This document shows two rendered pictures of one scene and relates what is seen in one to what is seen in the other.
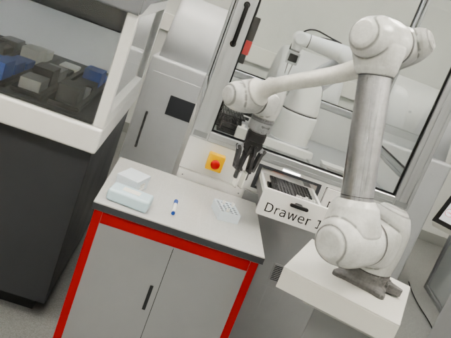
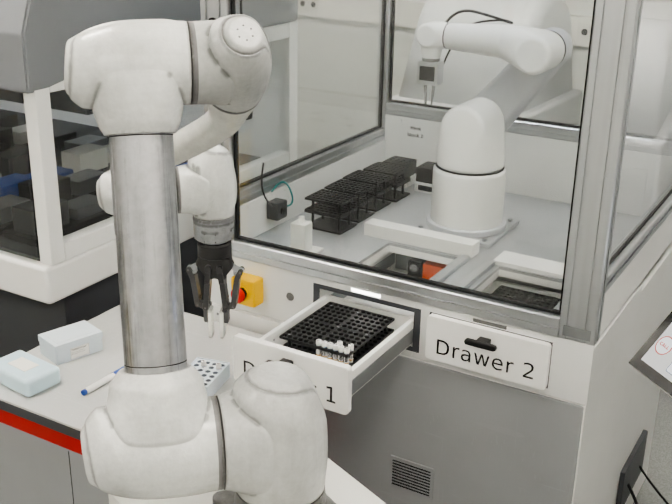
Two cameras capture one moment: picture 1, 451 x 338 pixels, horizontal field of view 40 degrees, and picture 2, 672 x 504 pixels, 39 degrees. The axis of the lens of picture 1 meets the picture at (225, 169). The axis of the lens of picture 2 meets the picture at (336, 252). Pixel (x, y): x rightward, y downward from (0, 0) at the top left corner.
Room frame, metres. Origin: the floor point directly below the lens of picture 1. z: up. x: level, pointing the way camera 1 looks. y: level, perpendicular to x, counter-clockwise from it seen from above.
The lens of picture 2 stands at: (0.90, -1.45, 1.86)
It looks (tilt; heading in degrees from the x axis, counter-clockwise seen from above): 21 degrees down; 36
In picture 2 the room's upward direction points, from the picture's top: 1 degrees clockwise
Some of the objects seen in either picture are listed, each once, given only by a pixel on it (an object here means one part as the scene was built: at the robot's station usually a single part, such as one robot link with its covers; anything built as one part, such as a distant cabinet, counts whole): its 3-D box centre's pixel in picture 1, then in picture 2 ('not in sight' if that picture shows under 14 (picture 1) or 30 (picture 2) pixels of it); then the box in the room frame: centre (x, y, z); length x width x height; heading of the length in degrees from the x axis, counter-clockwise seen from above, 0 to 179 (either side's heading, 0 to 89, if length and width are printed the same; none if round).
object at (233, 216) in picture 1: (225, 210); (202, 378); (2.29, -0.06, 0.78); 0.12 x 0.08 x 0.04; 18
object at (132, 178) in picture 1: (132, 180); (71, 342); (2.22, 0.31, 0.79); 0.13 x 0.09 x 0.05; 170
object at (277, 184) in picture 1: (288, 196); (338, 339); (2.50, -0.29, 0.87); 0.22 x 0.18 x 0.06; 6
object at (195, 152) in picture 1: (284, 160); (459, 258); (3.11, -0.26, 0.87); 1.02 x 0.95 x 0.14; 96
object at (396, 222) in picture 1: (380, 236); (274, 429); (1.96, -0.55, 1.00); 0.18 x 0.16 x 0.22; 140
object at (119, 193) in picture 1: (130, 196); (24, 372); (2.05, 0.28, 0.78); 0.15 x 0.10 x 0.04; 90
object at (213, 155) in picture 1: (215, 162); (246, 290); (2.57, 0.05, 0.88); 0.07 x 0.05 x 0.07; 96
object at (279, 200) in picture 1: (294, 211); (290, 372); (2.30, -0.31, 0.87); 0.29 x 0.02 x 0.11; 96
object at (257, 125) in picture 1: (260, 125); (213, 227); (2.34, -0.07, 1.14); 0.09 x 0.09 x 0.06
